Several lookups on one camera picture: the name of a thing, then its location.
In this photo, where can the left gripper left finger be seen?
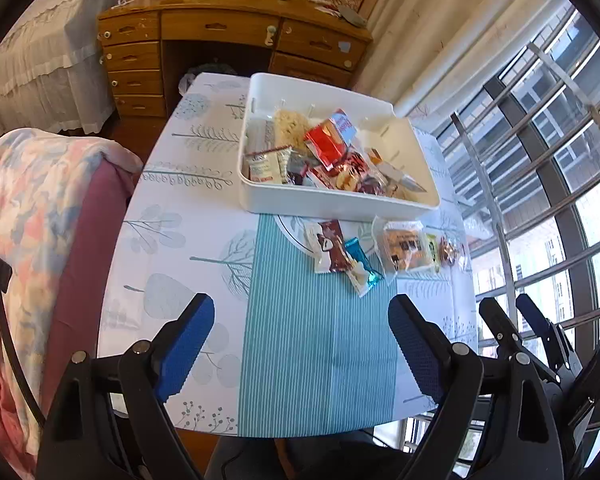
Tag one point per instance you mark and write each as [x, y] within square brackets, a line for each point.
[153, 370]

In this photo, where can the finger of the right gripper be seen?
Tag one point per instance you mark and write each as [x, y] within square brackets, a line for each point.
[561, 358]
[513, 363]

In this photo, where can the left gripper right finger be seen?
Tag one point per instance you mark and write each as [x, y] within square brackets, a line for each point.
[451, 374]

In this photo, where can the beige paper snack bag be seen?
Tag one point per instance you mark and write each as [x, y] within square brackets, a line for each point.
[269, 167]

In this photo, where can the red white cracker pack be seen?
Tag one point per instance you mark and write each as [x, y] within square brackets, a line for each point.
[329, 141]

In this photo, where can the clear bag rice puff snack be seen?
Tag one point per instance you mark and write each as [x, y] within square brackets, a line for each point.
[290, 129]

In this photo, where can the walnut date packet far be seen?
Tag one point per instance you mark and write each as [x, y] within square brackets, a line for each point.
[452, 252]

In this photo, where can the green pineapple cake packet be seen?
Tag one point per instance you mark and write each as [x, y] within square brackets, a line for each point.
[433, 247]

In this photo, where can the blue candy bar wrapper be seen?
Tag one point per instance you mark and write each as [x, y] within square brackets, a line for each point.
[361, 274]

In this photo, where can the teal striped placemat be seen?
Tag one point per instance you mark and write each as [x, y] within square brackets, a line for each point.
[317, 358]

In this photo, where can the orange puff balls snack bag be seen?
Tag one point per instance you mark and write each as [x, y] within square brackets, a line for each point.
[402, 247]

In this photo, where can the metal window bars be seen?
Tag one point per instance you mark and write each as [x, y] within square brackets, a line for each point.
[524, 158]

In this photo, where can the brown chocolate wafer packet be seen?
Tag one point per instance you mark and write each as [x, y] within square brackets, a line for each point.
[326, 243]

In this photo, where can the floral blanket on chair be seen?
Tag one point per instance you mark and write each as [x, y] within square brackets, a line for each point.
[62, 203]

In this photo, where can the white plastic bin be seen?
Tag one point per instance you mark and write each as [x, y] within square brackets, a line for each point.
[384, 173]

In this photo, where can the white lace covered furniture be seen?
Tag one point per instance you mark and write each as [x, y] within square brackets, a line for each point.
[50, 72]

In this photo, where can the cream curtain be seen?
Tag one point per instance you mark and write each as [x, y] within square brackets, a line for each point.
[429, 57]

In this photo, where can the wooden desk with drawers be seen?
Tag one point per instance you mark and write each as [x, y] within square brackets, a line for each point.
[149, 44]

